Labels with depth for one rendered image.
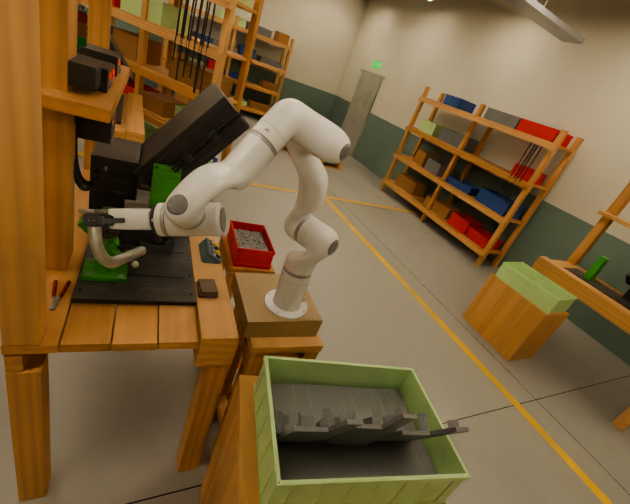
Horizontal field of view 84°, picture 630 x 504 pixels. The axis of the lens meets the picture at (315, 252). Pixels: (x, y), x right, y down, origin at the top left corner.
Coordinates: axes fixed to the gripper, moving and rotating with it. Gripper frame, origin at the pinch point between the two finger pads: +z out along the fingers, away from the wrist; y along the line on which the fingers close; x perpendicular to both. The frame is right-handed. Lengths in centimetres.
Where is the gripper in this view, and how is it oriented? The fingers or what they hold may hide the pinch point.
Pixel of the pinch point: (96, 220)
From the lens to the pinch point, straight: 103.2
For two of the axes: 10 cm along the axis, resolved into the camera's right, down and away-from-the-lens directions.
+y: 0.0, 1.3, -9.9
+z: -10.0, 0.0, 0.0
